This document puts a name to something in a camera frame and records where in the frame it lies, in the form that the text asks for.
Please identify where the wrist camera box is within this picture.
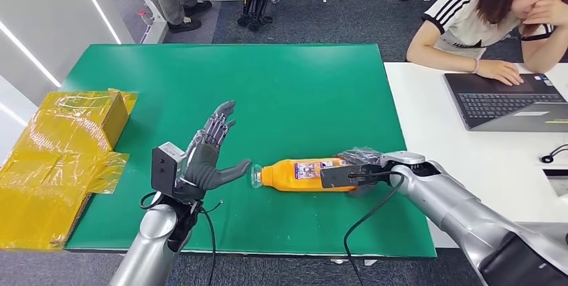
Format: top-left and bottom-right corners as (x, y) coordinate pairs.
(319, 163), (393, 190)
(150, 141), (188, 196)

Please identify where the green table mat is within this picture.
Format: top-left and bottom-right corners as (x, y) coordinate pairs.
(59, 43), (439, 260)

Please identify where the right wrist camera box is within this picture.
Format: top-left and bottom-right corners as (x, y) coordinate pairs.
(319, 163), (393, 190)

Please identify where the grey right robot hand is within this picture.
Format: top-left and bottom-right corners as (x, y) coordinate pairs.
(336, 147), (384, 199)

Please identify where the dark grey laptop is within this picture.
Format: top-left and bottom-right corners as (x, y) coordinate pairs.
(443, 72), (568, 133)

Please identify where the white desk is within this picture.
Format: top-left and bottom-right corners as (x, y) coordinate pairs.
(383, 61), (568, 250)

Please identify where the seated person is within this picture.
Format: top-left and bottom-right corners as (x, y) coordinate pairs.
(405, 0), (568, 86)

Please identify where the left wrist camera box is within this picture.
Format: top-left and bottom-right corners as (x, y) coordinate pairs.
(150, 141), (188, 196)

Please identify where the yellow taped cardboard box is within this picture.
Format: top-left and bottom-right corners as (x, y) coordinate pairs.
(0, 88), (139, 251)

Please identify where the orange detergent bottle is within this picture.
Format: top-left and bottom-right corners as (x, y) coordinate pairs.
(250, 157), (357, 194)

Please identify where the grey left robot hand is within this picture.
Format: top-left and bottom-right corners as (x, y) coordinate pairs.
(183, 100), (253, 192)

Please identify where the black looped desk cable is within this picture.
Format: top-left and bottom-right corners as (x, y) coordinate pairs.
(540, 143), (568, 165)

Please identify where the black flat device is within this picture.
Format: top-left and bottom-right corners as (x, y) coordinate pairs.
(542, 167), (568, 199)

